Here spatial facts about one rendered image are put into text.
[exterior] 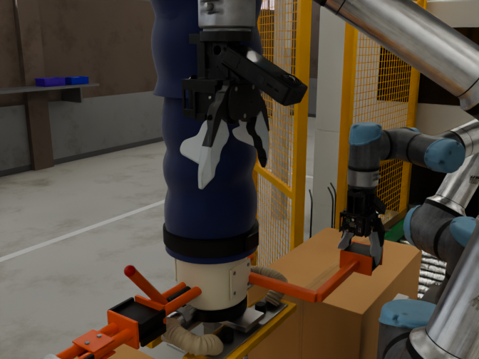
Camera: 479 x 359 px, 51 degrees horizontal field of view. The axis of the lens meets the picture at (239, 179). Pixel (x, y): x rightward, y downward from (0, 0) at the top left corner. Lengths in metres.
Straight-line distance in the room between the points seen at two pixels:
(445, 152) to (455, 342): 0.52
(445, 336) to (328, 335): 0.89
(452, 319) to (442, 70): 0.35
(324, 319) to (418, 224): 0.41
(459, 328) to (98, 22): 7.73
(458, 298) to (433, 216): 0.71
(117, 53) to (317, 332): 7.18
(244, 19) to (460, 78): 0.33
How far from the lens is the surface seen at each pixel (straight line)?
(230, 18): 0.66
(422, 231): 1.45
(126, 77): 8.54
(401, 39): 0.79
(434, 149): 1.19
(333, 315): 1.60
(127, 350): 2.14
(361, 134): 1.23
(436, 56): 0.79
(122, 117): 8.51
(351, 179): 1.26
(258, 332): 1.24
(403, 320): 0.90
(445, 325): 0.78
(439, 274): 2.85
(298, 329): 1.69
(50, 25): 7.70
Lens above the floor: 1.71
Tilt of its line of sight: 15 degrees down
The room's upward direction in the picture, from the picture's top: straight up
